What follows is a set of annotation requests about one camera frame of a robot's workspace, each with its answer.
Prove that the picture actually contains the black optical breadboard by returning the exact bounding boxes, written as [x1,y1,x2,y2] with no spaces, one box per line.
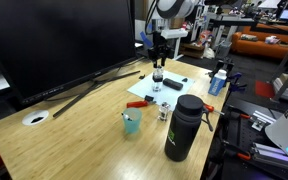
[213,96,288,180]

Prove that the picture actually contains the red floor mat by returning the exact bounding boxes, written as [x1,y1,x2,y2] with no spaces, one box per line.
[254,79,277,99]

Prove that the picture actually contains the grey waste bin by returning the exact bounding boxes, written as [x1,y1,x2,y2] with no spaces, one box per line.
[214,40,233,60]

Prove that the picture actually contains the orange sofa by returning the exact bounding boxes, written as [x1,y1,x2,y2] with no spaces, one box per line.
[231,22,288,61]

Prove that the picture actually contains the red handled screwdriver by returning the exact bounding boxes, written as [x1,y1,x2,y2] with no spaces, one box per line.
[126,99,157,109]

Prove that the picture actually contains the aluminium extrusion rail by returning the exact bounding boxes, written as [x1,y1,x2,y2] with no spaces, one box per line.
[250,141,288,174]

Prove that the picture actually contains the white plastic bag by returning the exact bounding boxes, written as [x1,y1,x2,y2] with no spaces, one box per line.
[202,46,216,60]

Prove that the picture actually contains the teal plastic cup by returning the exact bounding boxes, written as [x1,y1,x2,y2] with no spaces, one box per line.
[122,107,143,135]

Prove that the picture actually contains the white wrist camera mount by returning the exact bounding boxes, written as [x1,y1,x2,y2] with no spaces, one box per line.
[160,28,189,40]

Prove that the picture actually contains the black whiteboard eraser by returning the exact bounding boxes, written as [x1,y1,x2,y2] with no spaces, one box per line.
[162,77,184,92]

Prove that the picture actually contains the black white marker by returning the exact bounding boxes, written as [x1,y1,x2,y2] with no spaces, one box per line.
[120,112,133,123]

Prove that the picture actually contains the large black monitor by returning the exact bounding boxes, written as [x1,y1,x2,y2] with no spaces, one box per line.
[0,0,138,108]

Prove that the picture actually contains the cardboard box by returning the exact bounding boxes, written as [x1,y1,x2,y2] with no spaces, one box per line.
[168,16,186,30]

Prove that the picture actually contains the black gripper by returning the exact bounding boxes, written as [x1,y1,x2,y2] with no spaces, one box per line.
[147,31,172,70]

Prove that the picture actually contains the black water bottle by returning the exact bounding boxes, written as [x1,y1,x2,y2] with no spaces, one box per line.
[164,94,215,163]

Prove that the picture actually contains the blue white plastic bottle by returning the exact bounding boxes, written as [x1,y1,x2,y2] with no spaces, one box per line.
[207,68,228,97]

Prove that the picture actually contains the white desk cable grommet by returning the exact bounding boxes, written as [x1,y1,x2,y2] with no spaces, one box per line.
[21,109,50,127]

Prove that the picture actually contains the black monitor stand legs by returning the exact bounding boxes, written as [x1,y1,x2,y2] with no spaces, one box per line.
[52,64,142,119]

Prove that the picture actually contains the blue spring clamp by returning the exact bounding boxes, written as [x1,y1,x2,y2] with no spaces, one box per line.
[229,83,248,94]
[228,72,243,83]

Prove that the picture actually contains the silver metal bracket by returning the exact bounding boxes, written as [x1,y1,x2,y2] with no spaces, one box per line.
[251,110,276,132]

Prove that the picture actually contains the white whiteboard sheet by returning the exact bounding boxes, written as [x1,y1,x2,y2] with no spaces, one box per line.
[127,68,196,109]

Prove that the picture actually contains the grey panel with blue tape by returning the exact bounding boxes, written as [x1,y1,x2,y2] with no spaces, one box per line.
[134,19,155,48]

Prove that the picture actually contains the short crystal column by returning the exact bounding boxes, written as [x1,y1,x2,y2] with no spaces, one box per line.
[158,101,171,122]

